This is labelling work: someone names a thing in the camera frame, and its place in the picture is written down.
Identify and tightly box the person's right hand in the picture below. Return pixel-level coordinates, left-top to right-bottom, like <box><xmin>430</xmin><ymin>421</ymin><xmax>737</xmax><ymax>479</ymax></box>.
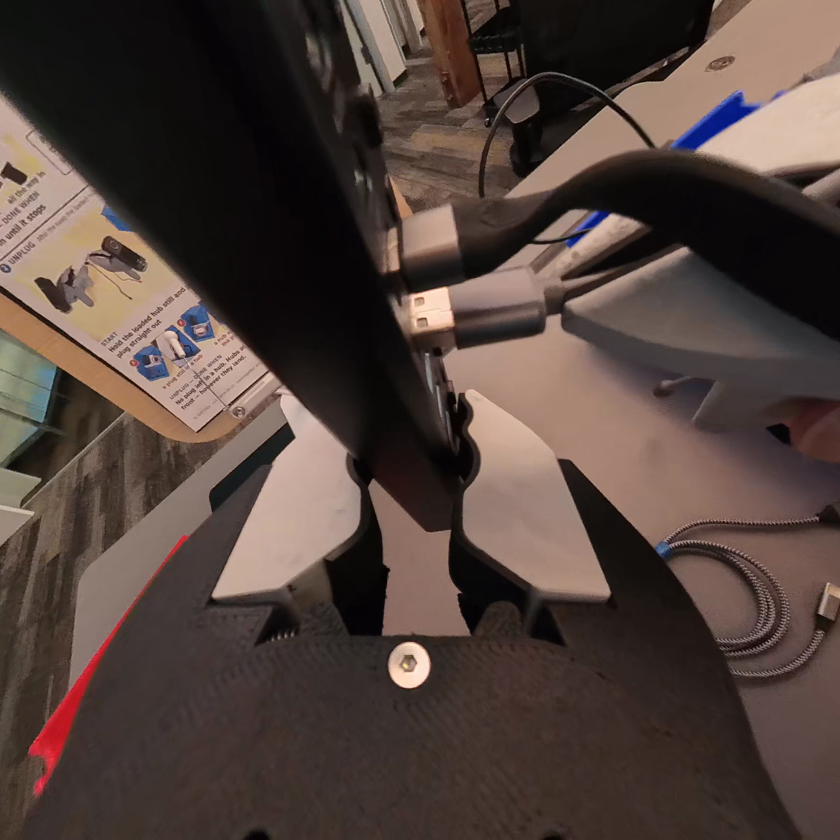
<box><xmin>787</xmin><ymin>399</ymin><xmax>840</xmax><ymax>465</ymax></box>

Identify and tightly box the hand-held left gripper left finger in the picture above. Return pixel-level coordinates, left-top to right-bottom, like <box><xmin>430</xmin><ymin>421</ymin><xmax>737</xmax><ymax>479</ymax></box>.
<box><xmin>210</xmin><ymin>394</ymin><xmax>389</xmax><ymax>636</ymax></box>

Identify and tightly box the braided usb cable blue tape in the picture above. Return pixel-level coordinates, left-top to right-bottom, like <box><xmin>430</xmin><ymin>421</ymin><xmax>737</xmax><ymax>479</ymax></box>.
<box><xmin>656</xmin><ymin>502</ymin><xmax>840</xmax><ymax>680</ymax></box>

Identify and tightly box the printed instruction sheet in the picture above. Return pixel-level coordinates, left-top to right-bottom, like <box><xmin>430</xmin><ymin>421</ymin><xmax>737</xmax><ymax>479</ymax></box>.
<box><xmin>0</xmin><ymin>92</ymin><xmax>273</xmax><ymax>434</ymax></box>

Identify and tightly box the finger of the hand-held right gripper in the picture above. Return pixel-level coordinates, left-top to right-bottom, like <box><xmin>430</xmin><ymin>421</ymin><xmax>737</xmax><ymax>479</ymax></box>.
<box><xmin>558</xmin><ymin>85</ymin><xmax>840</xmax><ymax>283</ymax></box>
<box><xmin>561</xmin><ymin>251</ymin><xmax>840</xmax><ymax>400</ymax></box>

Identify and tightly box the wooden backing board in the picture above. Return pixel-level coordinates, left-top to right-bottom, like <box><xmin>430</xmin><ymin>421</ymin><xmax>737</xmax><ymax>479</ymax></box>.
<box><xmin>0</xmin><ymin>292</ymin><xmax>263</xmax><ymax>447</ymax></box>

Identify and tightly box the thin black cable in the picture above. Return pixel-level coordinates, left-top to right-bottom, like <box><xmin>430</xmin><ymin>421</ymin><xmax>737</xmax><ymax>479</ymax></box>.
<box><xmin>478</xmin><ymin>71</ymin><xmax>658</xmax><ymax>199</ymax></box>

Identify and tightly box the blue plastic bin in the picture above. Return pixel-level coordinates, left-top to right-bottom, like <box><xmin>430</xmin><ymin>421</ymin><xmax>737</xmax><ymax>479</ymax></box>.
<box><xmin>567</xmin><ymin>91</ymin><xmax>788</xmax><ymax>249</ymax></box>

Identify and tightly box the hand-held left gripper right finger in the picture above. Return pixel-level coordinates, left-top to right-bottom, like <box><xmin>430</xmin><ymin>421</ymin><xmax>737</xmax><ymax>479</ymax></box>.
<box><xmin>448</xmin><ymin>390</ymin><xmax>613</xmax><ymax>643</ymax></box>

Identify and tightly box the grey usb cable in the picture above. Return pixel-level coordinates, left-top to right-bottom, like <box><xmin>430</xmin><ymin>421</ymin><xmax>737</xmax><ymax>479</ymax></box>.
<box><xmin>410</xmin><ymin>266</ymin><xmax>567</xmax><ymax>350</ymax></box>

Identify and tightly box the black usb hub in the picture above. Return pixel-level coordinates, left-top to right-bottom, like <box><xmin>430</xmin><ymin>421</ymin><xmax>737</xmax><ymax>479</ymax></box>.
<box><xmin>0</xmin><ymin>0</ymin><xmax>473</xmax><ymax>534</ymax></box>

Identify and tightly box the black usb cable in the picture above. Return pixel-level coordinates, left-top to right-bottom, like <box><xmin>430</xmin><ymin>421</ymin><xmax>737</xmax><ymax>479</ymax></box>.
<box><xmin>384</xmin><ymin>150</ymin><xmax>840</xmax><ymax>322</ymax></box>

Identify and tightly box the red plastic bin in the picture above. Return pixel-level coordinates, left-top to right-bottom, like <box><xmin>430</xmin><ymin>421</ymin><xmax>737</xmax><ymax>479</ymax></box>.
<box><xmin>28</xmin><ymin>535</ymin><xmax>188</xmax><ymax>798</ymax></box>

